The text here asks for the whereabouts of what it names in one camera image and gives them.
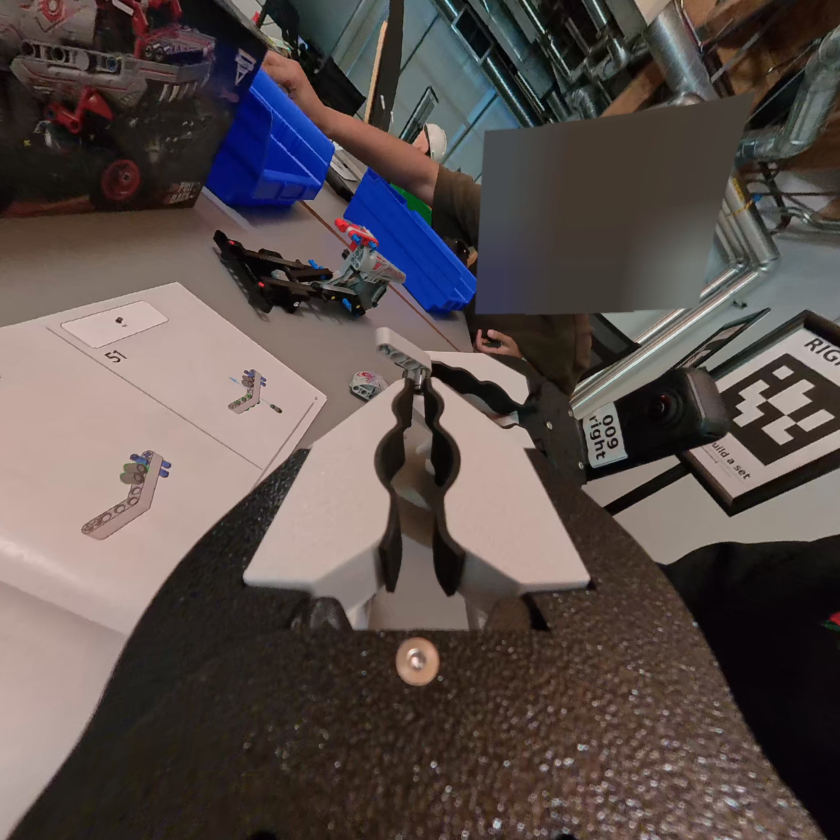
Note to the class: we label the small grey printed toy piece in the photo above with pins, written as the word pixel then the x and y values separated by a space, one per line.
pixel 367 385

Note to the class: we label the white helmet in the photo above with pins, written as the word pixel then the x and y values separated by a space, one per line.
pixel 434 141

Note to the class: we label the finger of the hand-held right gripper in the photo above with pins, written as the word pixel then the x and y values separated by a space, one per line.
pixel 489 366

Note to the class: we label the grey desk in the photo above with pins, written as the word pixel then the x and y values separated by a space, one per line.
pixel 98 262

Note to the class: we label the blue plastic bin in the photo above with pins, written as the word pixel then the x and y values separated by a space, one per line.
pixel 407 256
pixel 275 151

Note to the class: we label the silver pipe railing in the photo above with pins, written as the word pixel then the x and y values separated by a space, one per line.
pixel 741 262

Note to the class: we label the green plastic part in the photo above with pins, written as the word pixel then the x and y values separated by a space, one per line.
pixel 410 200

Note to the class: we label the black toy set box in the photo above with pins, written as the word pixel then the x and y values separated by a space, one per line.
pixel 98 98

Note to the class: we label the silver ventilation duct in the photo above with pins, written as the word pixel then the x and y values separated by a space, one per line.
pixel 676 52

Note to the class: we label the white instruction booklet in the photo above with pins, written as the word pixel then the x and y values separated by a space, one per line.
pixel 164 394

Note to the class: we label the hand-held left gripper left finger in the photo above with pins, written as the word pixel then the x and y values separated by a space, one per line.
pixel 328 512

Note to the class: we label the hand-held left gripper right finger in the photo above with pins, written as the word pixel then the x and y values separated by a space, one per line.
pixel 512 525

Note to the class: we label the grey angled toy beam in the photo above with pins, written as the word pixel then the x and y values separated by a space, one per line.
pixel 400 346

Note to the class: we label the partly built toy vehicle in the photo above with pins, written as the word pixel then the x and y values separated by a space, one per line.
pixel 308 279

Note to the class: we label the person's black clothing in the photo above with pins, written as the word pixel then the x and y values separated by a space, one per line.
pixel 754 623

